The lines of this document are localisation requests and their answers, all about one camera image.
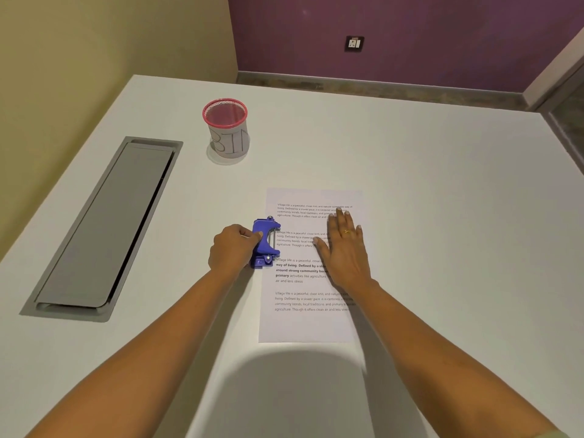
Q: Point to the person's left hand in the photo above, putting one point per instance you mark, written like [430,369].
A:
[230,250]

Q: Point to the person's right hand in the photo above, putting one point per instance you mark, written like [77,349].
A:
[346,257]

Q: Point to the person's right little finger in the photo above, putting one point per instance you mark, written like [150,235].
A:
[358,236]

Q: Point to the person's right middle finger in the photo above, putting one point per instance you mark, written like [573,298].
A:
[340,222]

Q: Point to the person's right thumb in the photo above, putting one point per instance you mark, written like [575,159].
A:
[320,248]

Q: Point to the person's left thumb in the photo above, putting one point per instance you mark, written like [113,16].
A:
[255,237]

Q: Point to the blue hole punch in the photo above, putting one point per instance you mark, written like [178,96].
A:
[267,244]

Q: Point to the white printed paper sheet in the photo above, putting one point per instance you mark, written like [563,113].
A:
[310,319]

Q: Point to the person's right forearm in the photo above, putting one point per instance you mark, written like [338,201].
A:
[438,360]

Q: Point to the person's left forearm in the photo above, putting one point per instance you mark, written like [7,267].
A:
[137,355]

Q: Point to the red mesh bin cup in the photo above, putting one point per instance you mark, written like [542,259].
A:
[226,129]

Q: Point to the black wall socket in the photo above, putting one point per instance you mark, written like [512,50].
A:
[354,43]

